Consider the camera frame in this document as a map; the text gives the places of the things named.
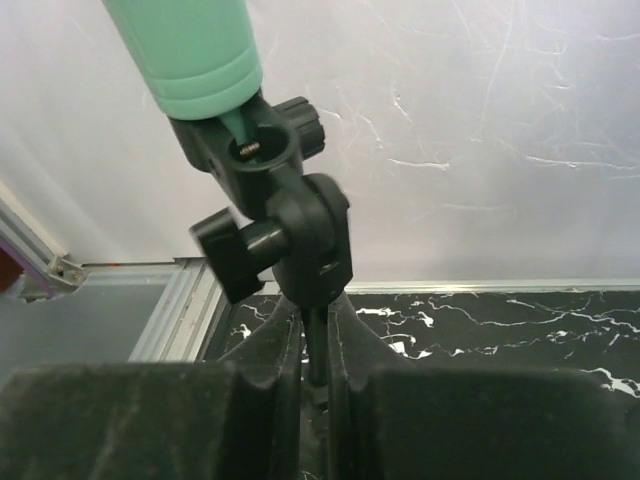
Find black clamp arm green mic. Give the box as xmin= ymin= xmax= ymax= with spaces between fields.
xmin=170 ymin=94 xmax=353 ymax=388

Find green microphone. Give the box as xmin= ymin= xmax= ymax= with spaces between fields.
xmin=103 ymin=0 xmax=263 ymax=145

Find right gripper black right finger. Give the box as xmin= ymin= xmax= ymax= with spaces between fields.
xmin=327 ymin=296 xmax=639 ymax=479

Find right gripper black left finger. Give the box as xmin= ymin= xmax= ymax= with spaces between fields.
xmin=1 ymin=300 xmax=301 ymax=479

